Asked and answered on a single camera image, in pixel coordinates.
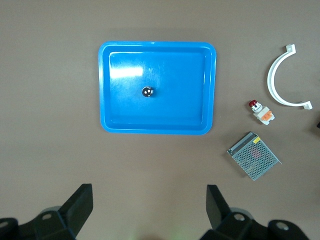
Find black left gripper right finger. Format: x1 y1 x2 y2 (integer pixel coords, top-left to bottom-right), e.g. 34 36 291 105
201 184 311 240

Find black cylindrical capacitor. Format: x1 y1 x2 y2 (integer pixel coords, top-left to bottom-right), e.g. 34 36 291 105
141 85 155 98

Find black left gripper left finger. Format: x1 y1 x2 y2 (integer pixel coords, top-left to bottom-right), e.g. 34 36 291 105
0 183 94 240

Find metal mesh power supply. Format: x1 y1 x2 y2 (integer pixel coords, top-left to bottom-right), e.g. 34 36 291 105
226 131 282 182

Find blue plastic tray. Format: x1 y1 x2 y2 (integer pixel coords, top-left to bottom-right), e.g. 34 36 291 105
97 41 218 136

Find large white pipe clamp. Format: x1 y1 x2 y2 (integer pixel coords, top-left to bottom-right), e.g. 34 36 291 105
266 44 314 111

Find red orange indicator lamp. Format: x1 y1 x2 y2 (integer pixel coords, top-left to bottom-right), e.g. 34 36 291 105
248 99 275 127

